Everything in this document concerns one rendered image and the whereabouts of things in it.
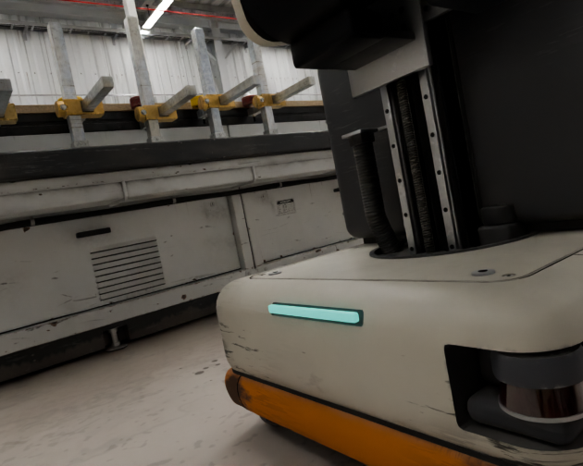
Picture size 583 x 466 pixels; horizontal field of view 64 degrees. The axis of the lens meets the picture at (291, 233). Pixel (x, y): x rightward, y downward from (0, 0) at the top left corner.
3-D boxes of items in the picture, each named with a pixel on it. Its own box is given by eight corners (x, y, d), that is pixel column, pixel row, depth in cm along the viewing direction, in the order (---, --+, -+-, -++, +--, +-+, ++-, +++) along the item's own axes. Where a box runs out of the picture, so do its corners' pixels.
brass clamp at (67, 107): (105, 113, 150) (102, 97, 149) (60, 115, 142) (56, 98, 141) (100, 118, 155) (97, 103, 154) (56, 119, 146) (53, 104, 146)
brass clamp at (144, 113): (179, 117, 165) (175, 104, 164) (142, 119, 157) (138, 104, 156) (171, 122, 170) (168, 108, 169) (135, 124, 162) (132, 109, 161)
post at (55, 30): (93, 172, 147) (60, 20, 145) (81, 173, 145) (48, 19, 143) (90, 174, 150) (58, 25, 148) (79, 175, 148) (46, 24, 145)
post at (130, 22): (164, 153, 162) (136, 15, 159) (155, 153, 160) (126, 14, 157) (160, 154, 165) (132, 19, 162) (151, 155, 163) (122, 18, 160)
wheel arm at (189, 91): (198, 97, 144) (195, 83, 144) (188, 97, 142) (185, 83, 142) (149, 131, 179) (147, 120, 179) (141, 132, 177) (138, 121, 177)
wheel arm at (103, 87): (116, 90, 129) (112, 74, 129) (103, 90, 127) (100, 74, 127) (80, 128, 164) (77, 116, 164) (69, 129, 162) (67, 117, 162)
